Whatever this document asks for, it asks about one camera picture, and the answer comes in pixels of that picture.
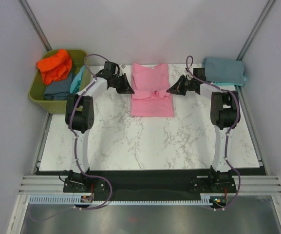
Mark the folded grey blue t shirt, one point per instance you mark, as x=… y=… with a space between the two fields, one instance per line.
x=223 y=69

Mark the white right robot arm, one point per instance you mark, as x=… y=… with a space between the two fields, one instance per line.
x=224 y=116

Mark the orange t shirt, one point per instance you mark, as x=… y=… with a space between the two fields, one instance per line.
x=56 y=67

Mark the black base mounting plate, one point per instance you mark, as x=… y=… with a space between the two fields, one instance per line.
x=102 y=187

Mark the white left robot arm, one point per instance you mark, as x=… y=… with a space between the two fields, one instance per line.
x=79 y=118

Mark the dark blue t shirt in bin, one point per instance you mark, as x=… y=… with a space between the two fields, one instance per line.
x=59 y=90

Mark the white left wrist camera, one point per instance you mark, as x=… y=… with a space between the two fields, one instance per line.
x=122 y=67

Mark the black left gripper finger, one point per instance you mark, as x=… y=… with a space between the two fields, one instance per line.
x=123 y=90
x=126 y=83

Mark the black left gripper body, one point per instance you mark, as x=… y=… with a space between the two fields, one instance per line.
x=118 y=82

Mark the aluminium frame rail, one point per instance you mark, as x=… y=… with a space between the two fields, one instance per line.
x=252 y=185

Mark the teal t shirt in bin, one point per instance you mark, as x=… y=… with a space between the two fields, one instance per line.
x=76 y=83

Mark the pink t shirt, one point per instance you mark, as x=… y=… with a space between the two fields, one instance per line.
x=150 y=85

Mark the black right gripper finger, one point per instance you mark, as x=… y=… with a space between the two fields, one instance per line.
x=177 y=92
x=179 y=85

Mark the light blue cable duct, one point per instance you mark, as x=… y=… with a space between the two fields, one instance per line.
x=93 y=200

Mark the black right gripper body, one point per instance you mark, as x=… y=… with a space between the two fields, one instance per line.
x=189 y=85

